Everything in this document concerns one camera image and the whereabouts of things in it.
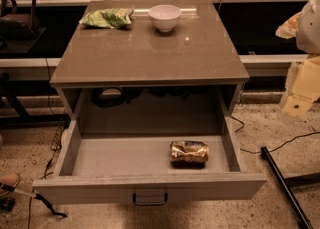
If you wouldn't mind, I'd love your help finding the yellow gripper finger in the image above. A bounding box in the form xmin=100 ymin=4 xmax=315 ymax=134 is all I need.
xmin=275 ymin=12 xmax=301 ymax=39
xmin=281 ymin=56 xmax=320 ymax=117

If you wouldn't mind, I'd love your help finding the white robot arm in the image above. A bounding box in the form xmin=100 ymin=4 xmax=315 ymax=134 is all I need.
xmin=276 ymin=0 xmax=320 ymax=117

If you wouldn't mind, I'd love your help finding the grey cabinet with glossy top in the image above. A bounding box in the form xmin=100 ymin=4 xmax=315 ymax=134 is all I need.
xmin=51 ymin=0 xmax=248 ymax=135

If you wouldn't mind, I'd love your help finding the open grey top drawer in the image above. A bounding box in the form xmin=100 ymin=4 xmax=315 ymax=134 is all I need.
xmin=32 ymin=87 xmax=268 ymax=206

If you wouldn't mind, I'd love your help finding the black stand leg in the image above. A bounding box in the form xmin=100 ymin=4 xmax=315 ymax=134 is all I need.
xmin=261 ymin=147 xmax=320 ymax=229

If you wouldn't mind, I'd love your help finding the white ceramic bowl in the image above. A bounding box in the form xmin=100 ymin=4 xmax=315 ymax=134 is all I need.
xmin=148 ymin=5 xmax=181 ymax=32

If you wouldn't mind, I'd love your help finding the green chip bag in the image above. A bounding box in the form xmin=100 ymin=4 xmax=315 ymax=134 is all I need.
xmin=79 ymin=8 xmax=134 ymax=29

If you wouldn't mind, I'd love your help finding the black chair left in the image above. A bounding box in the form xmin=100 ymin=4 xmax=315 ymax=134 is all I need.
xmin=0 ymin=0 xmax=45 ymax=54

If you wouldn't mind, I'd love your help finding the black floor cable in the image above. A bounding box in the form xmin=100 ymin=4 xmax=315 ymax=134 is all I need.
xmin=231 ymin=115 xmax=320 ymax=156

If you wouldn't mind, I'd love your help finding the black drawer handle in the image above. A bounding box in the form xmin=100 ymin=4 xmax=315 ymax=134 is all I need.
xmin=132 ymin=193 xmax=168 ymax=207

